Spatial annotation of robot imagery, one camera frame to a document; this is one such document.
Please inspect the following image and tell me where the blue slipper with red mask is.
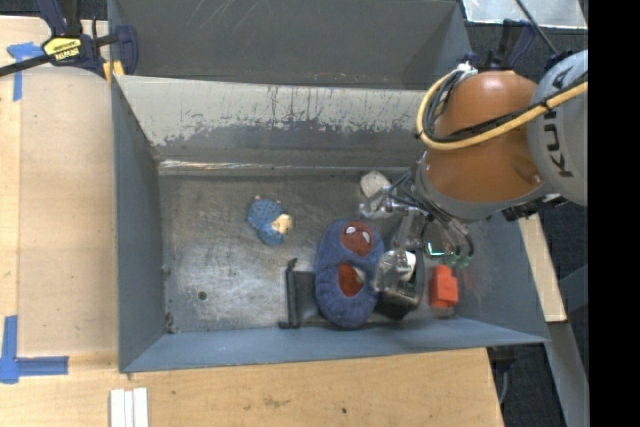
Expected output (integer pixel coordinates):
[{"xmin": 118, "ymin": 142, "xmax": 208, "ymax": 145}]
[{"xmin": 314, "ymin": 219, "xmax": 387, "ymax": 330}]

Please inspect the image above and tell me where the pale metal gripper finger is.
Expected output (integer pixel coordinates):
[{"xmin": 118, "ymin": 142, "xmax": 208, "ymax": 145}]
[
  {"xmin": 374, "ymin": 249, "xmax": 418, "ymax": 291},
  {"xmin": 380, "ymin": 285, "xmax": 422, "ymax": 308}
]

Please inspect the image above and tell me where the orange-red block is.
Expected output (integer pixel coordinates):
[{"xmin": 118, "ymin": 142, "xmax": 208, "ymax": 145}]
[{"xmin": 429, "ymin": 264, "xmax": 460, "ymax": 310}]

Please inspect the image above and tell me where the clear plastic object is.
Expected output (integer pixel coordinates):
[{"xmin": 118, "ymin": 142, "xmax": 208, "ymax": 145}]
[{"xmin": 360, "ymin": 170, "xmax": 391, "ymax": 200}]

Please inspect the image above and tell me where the grey metal bin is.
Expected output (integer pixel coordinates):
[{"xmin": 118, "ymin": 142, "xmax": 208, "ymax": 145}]
[{"xmin": 104, "ymin": 0, "xmax": 552, "ymax": 374}]

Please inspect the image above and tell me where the pale wood board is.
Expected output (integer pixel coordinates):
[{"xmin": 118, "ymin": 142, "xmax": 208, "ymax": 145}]
[{"xmin": 16, "ymin": 64, "xmax": 122, "ymax": 359}]

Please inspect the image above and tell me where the small blue toy animal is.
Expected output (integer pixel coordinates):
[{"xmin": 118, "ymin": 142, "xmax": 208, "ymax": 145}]
[{"xmin": 246, "ymin": 196, "xmax": 295, "ymax": 247}]

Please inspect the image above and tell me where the black flat bracket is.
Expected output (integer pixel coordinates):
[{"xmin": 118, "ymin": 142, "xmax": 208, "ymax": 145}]
[{"xmin": 278, "ymin": 258, "xmax": 322, "ymax": 330}]

